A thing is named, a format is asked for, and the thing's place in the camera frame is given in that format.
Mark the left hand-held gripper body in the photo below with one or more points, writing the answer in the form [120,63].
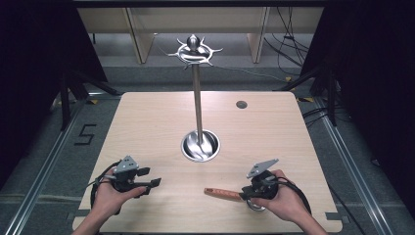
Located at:
[123,178]

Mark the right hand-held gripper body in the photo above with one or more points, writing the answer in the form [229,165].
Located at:
[262,182]

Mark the person's left hand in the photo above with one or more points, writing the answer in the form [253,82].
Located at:
[109,197]

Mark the person's right hand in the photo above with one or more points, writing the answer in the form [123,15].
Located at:
[287,202]

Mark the metal utensil stand with hooks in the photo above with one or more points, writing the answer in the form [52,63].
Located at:
[197,107]

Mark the black metal stand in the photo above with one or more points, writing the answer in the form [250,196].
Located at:
[331,98]
[65,104]

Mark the dark curtain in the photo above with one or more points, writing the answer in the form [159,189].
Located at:
[36,81]
[375,91]

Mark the light wooden shelf unit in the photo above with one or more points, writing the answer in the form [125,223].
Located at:
[202,19]

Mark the metal floor rail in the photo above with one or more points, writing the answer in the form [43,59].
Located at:
[355,169]
[42,169]

